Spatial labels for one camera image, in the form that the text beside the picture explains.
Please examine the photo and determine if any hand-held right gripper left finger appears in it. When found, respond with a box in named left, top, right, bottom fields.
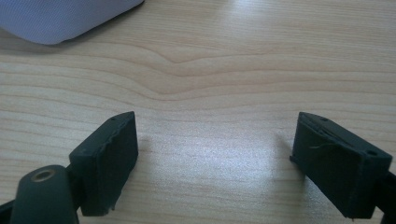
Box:
left=68, top=110, right=139, bottom=217

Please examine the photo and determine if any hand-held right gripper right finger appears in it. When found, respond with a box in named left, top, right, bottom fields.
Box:
left=289, top=111, right=393, bottom=220

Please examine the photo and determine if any light blue cloth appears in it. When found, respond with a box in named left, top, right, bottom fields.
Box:
left=0, top=0, right=146, bottom=46

